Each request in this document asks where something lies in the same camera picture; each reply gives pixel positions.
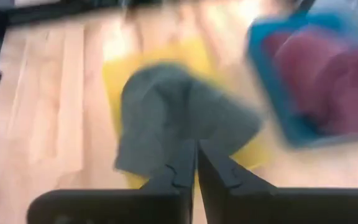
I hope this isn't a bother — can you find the yellow mat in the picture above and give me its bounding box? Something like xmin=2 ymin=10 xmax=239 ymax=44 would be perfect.
xmin=101 ymin=36 xmax=273 ymax=189

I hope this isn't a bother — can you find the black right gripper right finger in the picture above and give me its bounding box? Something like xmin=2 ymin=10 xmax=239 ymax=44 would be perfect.
xmin=196 ymin=139 xmax=358 ymax=224

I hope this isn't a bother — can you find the grey knit hat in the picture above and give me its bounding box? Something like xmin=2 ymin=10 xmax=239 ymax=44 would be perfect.
xmin=114 ymin=63 xmax=263 ymax=179

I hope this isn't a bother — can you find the pink knit hat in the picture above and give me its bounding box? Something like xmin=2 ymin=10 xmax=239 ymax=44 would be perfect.
xmin=262 ymin=26 xmax=358 ymax=136

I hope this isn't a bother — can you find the blue plastic bin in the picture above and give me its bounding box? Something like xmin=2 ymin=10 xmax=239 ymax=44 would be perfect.
xmin=246 ymin=11 xmax=358 ymax=149

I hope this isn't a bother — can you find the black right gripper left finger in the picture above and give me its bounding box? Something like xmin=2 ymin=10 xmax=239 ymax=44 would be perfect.
xmin=26 ymin=139 xmax=197 ymax=224

